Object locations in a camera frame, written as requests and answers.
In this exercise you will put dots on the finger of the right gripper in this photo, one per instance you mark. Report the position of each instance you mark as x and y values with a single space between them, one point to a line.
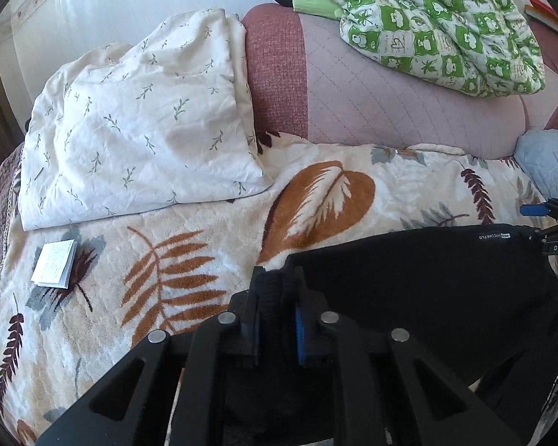
539 209

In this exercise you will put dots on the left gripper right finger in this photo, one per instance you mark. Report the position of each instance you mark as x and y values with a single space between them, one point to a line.
307 304

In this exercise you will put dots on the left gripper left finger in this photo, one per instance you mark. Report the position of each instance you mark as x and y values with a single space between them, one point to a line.
255 309

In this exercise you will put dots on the black pants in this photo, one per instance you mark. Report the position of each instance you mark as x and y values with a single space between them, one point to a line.
435 337

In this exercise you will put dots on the light blue pillow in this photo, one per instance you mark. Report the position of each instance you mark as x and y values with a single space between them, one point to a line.
536 152

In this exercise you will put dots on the leaf pattern plush blanket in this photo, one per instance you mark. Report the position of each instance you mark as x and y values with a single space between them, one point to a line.
173 268

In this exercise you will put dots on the red book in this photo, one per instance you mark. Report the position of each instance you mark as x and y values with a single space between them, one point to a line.
543 13

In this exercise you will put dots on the green white patterned quilt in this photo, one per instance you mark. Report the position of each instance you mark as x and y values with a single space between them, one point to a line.
481 48

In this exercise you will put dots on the white leaf print pillow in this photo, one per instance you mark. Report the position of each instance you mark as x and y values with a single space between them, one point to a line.
131 128

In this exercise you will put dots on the pink quilted headboard cushion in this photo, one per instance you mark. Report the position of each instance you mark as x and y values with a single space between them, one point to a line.
307 82

